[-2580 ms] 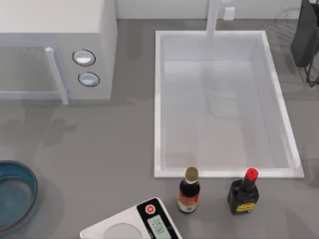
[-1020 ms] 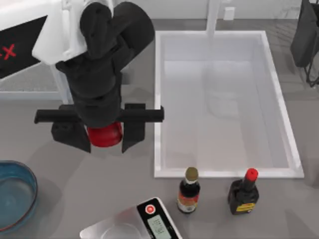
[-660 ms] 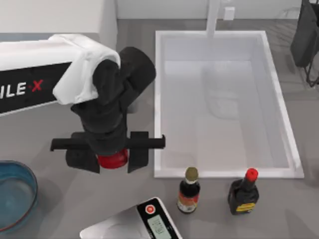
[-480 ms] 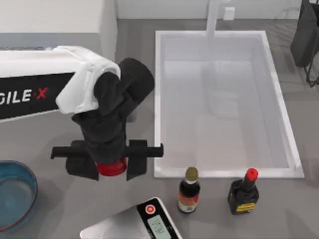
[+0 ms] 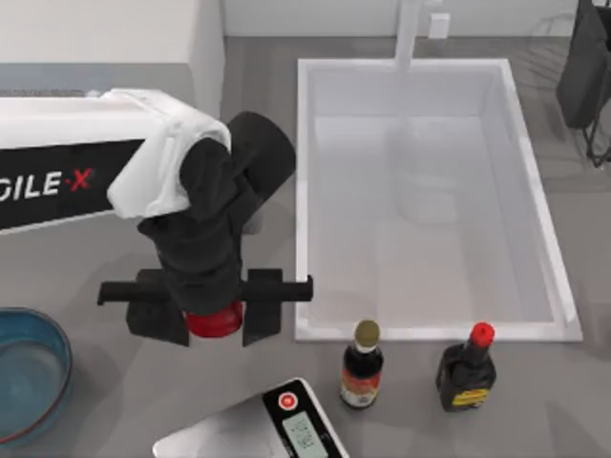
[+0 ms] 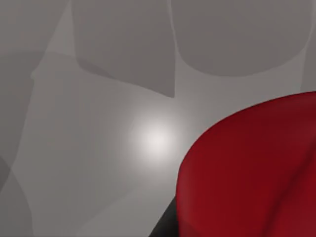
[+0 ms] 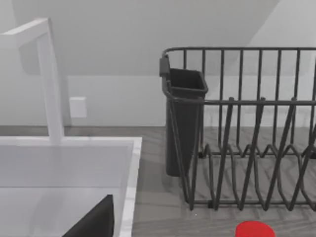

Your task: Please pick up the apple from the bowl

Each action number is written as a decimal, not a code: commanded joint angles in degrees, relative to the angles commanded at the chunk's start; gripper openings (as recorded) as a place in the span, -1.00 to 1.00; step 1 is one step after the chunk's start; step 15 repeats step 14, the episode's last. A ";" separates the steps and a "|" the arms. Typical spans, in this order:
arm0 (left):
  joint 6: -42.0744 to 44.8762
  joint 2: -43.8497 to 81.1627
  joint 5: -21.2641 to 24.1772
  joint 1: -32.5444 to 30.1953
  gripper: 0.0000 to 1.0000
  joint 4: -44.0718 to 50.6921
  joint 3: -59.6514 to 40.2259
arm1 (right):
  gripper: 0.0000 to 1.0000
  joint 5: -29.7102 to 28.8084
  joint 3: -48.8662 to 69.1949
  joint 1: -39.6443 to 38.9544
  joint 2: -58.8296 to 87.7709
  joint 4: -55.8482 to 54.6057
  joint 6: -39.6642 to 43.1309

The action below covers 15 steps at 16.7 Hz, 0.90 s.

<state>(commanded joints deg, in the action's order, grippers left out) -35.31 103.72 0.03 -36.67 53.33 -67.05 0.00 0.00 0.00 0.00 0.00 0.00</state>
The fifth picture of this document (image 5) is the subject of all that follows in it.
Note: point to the dark bottle with olive cap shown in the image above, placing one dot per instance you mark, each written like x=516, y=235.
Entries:
x=362, y=367

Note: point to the white tap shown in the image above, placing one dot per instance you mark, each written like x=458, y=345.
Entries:
x=408, y=33

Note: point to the blue bowl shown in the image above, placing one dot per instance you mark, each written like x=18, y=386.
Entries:
x=28, y=377

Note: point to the white kitchen scale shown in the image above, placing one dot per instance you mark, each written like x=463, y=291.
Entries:
x=267, y=424

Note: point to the white sink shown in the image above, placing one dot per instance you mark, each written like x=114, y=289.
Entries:
x=429, y=200

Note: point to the dark bottle with red cap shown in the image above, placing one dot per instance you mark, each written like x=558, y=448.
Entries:
x=467, y=377

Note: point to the white wall socket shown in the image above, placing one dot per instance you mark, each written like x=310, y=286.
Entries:
x=439, y=26

